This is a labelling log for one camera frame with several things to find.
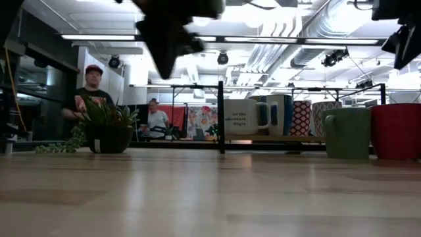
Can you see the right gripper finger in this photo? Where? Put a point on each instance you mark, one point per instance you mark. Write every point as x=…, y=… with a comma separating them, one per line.
x=409, y=46
x=391, y=42

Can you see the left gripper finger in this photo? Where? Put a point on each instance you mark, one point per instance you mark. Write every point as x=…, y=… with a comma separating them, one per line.
x=194, y=42
x=164, y=46

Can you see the white mug black lettering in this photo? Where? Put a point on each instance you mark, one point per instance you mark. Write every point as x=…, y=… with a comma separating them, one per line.
x=240, y=116

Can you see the sage green mug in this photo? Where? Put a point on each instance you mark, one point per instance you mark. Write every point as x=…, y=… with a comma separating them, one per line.
x=348, y=133

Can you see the gray white diamond-pattern mug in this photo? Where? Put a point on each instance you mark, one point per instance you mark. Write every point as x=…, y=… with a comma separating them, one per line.
x=317, y=115

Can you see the blue mug white panel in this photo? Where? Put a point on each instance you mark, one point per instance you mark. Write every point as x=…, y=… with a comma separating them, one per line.
x=283, y=115

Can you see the red white diamond-pattern mug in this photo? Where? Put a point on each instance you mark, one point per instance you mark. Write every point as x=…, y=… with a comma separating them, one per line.
x=301, y=118

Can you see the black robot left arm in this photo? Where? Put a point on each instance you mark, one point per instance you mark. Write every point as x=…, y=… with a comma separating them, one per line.
x=8, y=16

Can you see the black ceiling spotlight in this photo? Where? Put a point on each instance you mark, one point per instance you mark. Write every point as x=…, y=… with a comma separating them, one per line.
x=222, y=58
x=332, y=58
x=114, y=62

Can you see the orange cloth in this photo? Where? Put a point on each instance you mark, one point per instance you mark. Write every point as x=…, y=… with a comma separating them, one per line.
x=176, y=115

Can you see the person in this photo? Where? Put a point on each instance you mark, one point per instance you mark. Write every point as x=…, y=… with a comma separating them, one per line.
x=158, y=118
x=93, y=82

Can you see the floral cloth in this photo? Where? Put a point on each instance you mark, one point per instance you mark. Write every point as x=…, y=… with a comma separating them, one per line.
x=200, y=120

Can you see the small potted plant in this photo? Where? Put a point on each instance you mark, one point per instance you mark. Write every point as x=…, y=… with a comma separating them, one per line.
x=169, y=133

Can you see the succulent plant black pot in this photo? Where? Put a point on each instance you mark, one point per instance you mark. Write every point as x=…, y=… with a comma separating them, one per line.
x=108, y=138

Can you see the background black rig frame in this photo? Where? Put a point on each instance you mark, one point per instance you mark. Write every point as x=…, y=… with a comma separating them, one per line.
x=173, y=95

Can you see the silver ceiling duct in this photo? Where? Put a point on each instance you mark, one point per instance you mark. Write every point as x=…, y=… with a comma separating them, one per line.
x=315, y=39

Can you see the wooden shelf black metal frame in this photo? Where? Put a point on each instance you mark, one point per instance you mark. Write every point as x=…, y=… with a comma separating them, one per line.
x=221, y=131

